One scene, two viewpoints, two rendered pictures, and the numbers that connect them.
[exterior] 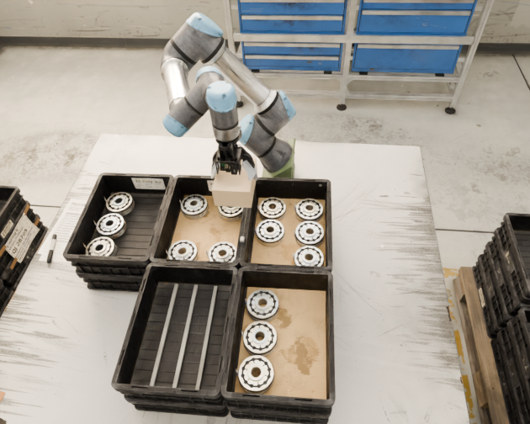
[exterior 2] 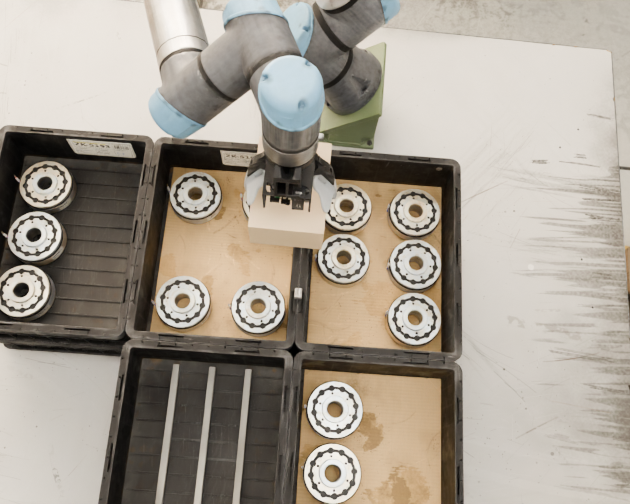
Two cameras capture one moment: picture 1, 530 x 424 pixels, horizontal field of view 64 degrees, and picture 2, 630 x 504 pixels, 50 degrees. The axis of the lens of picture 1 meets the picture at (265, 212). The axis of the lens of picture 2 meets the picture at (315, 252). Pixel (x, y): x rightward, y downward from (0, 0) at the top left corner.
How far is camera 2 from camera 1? 0.53 m
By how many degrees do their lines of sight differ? 21
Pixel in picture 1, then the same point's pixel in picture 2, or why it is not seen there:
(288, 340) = (378, 472)
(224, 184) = (272, 213)
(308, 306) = (411, 409)
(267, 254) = (337, 303)
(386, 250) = (538, 275)
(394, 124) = not seen: outside the picture
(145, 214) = (100, 210)
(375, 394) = not seen: outside the picture
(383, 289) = (528, 352)
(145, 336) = (129, 466)
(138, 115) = not seen: outside the picture
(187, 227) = (185, 241)
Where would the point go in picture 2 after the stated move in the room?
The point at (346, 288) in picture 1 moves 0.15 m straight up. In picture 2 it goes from (466, 348) to (486, 334)
